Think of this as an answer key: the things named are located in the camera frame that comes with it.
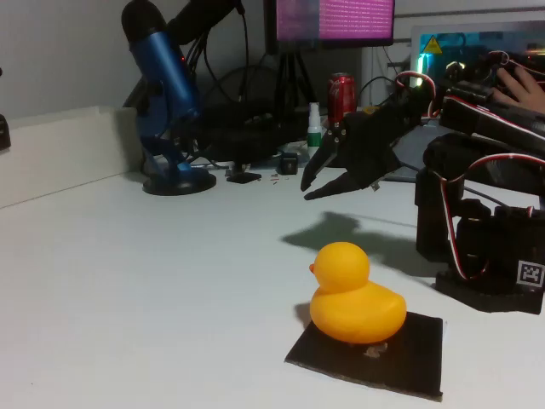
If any yellow rubber duck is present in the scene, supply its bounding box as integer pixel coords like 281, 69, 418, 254
308, 241, 408, 345

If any black monitor stand base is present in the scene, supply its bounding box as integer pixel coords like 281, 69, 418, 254
225, 161, 263, 185

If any black cardboard square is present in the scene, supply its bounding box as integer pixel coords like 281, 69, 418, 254
284, 310, 444, 402

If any person's hand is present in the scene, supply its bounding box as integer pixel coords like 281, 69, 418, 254
491, 66, 545, 111

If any white spray bottle green label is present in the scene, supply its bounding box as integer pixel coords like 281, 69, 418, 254
307, 101, 323, 161

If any small black cube device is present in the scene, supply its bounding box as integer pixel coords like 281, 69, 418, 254
276, 152, 299, 175

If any grey laptop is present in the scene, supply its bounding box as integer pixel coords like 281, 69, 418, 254
385, 125, 432, 182

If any red soda can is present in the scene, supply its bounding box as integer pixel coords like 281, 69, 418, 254
326, 72, 357, 127

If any black tripod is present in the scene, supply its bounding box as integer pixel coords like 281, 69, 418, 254
272, 50, 318, 124

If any black bulky device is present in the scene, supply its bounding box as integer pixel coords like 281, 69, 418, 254
199, 101, 308, 165

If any computer monitor with pink text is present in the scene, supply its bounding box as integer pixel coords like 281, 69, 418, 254
263, 0, 396, 55

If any computer case with lit window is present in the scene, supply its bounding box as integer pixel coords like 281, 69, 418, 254
410, 20, 545, 82

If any blue desktop microphone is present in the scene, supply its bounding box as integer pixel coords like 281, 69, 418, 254
121, 0, 217, 197

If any black white fiducial tag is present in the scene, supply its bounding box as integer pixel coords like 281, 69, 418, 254
517, 260, 545, 287

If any white cardboard box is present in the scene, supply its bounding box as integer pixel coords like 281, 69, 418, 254
0, 105, 144, 210

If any black object at desk edge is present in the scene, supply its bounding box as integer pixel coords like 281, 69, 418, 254
0, 113, 12, 151

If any red white servo cable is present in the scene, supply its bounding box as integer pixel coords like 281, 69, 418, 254
393, 71, 439, 118
440, 153, 545, 281

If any black hanging cable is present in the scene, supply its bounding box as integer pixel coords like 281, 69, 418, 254
236, 2, 252, 103

